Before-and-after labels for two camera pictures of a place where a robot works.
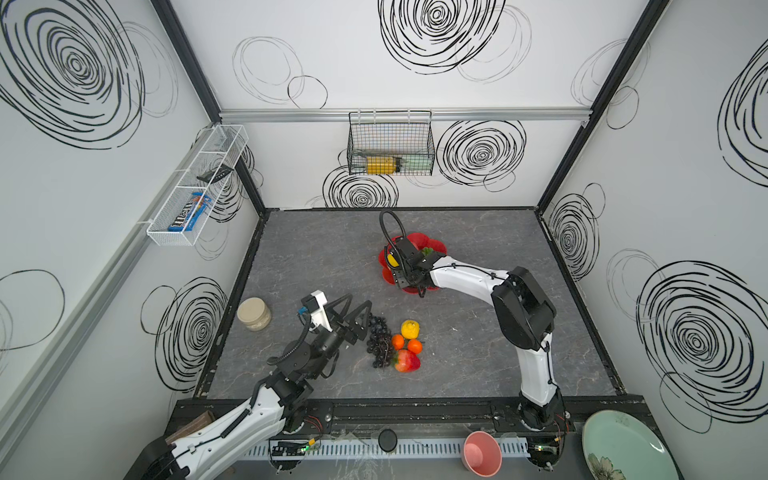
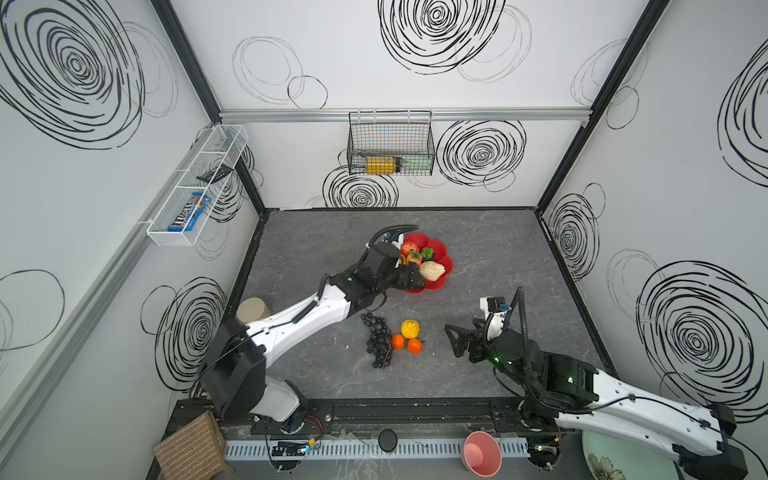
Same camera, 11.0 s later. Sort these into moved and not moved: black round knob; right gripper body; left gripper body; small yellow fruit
Moved: right gripper body; left gripper body
Not moved: black round knob; small yellow fruit
